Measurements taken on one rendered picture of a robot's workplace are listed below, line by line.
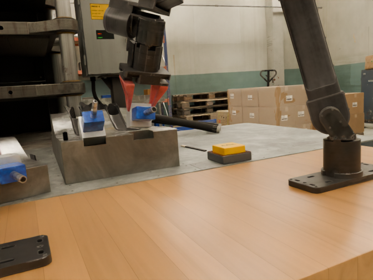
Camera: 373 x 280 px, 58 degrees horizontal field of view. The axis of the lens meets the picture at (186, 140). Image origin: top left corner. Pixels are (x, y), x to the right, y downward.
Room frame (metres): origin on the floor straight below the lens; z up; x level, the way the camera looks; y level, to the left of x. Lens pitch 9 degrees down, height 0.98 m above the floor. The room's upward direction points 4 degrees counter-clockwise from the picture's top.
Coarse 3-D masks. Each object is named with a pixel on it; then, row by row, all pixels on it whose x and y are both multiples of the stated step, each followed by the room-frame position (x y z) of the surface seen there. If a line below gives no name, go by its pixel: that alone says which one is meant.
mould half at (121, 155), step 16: (64, 128) 0.92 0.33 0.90; (112, 128) 0.94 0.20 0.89; (144, 128) 0.84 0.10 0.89; (160, 128) 0.81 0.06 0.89; (176, 128) 0.79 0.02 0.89; (64, 144) 0.69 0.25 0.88; (80, 144) 0.70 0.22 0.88; (112, 144) 0.73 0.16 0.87; (128, 144) 0.74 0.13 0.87; (144, 144) 0.76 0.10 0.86; (160, 144) 0.77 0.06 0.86; (176, 144) 0.79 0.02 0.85; (64, 160) 0.69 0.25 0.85; (80, 160) 0.70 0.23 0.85; (96, 160) 0.71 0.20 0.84; (112, 160) 0.73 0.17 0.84; (128, 160) 0.74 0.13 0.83; (144, 160) 0.76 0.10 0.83; (160, 160) 0.77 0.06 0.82; (176, 160) 0.79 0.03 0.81; (64, 176) 0.69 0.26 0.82; (80, 176) 0.70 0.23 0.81; (96, 176) 0.71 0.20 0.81; (112, 176) 0.73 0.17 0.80
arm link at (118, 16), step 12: (120, 0) 0.73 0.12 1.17; (144, 0) 0.69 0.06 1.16; (156, 0) 0.68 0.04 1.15; (108, 12) 0.73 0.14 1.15; (120, 12) 0.73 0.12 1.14; (132, 12) 0.73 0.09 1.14; (156, 12) 0.74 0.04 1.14; (168, 12) 0.75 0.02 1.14; (108, 24) 0.74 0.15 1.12; (120, 24) 0.72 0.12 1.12; (132, 36) 0.75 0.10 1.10
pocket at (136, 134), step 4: (128, 132) 0.79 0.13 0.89; (132, 132) 0.79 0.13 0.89; (136, 132) 0.80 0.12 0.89; (140, 132) 0.80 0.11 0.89; (144, 132) 0.81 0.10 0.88; (148, 132) 0.81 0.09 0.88; (152, 132) 0.78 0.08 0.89; (136, 136) 0.80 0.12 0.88; (140, 136) 0.80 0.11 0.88; (144, 136) 0.81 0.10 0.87; (148, 136) 0.81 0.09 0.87; (152, 136) 0.78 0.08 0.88
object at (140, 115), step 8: (136, 104) 0.77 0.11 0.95; (144, 104) 0.77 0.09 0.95; (128, 112) 0.77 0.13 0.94; (136, 112) 0.72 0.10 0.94; (144, 112) 0.72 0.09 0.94; (152, 112) 0.68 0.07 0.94; (128, 120) 0.77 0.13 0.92; (136, 120) 0.75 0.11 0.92; (144, 120) 0.75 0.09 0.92; (152, 120) 0.75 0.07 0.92
